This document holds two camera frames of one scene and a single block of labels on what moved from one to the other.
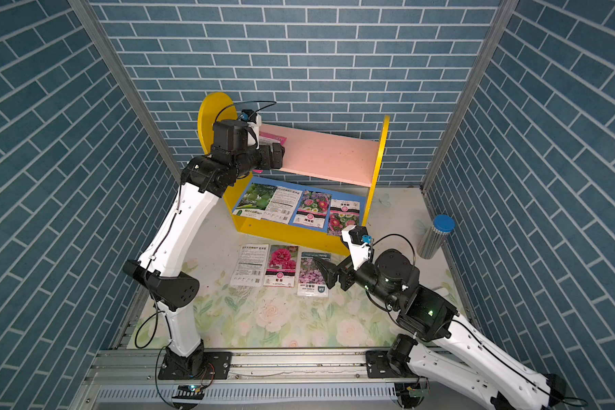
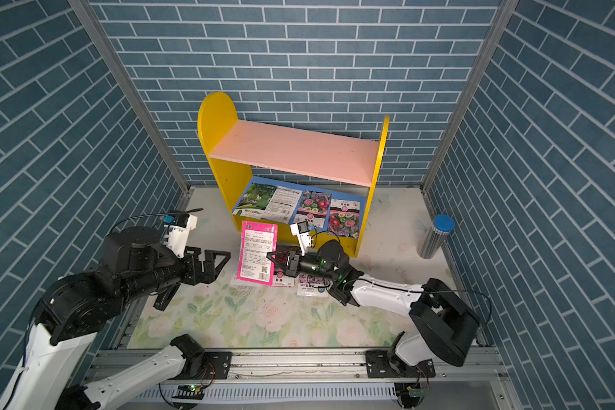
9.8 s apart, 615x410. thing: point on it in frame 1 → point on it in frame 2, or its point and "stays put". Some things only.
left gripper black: x=266 y=163 → x=210 y=272
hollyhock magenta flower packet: x=281 y=266 stays put
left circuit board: x=189 y=392 stays put
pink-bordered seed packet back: x=266 y=138 → x=257 y=240
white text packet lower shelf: x=282 y=205 stays put
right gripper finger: x=330 y=272 → x=281 y=258
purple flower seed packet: x=312 y=280 stays put
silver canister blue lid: x=432 y=243 stays put
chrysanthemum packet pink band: x=313 y=208 stays put
